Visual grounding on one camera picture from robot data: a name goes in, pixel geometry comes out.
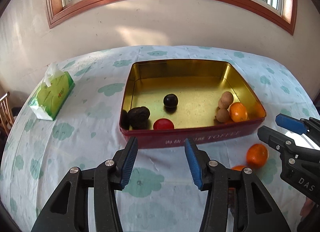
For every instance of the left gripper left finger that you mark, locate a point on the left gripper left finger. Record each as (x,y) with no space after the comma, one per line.
(67,207)

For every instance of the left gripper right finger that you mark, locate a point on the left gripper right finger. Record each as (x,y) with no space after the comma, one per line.
(254,209)

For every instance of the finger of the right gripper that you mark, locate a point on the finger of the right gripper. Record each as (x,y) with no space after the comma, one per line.
(284,144)
(309,126)

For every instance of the orange tangerine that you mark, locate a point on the orange tangerine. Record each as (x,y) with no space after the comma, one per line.
(257,156)
(238,167)

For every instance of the small orange kumquat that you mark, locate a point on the small orange kumquat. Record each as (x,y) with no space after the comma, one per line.
(238,112)

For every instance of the brown longan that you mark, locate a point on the brown longan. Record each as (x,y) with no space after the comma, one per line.
(222,115)
(227,99)
(222,105)

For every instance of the brown longan back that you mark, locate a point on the brown longan back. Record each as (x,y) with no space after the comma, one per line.
(227,99)

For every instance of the small dark wrinkled fruit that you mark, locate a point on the small dark wrinkled fruit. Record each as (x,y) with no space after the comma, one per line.
(124,120)

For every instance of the large dark wrinkled fruit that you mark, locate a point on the large dark wrinkled fruit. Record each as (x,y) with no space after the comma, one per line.
(138,117)

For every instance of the dark round plum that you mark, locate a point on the dark round plum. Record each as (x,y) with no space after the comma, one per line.
(170,101)

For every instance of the red cherry tomato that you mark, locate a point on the red cherry tomato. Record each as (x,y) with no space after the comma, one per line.
(163,124)

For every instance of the person's right hand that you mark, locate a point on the person's right hand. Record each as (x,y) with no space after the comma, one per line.
(307,207)

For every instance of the cloud pattern tablecloth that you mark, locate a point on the cloud pattern tablecloth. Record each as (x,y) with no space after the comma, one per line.
(161,195)

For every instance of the wooden chair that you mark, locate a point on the wooden chair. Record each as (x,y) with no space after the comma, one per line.
(7,118)

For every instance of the green tissue pack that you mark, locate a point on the green tissue pack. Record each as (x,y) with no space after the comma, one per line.
(50,95)

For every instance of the red gold toffee tin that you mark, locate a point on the red gold toffee tin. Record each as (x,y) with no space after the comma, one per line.
(198,84)

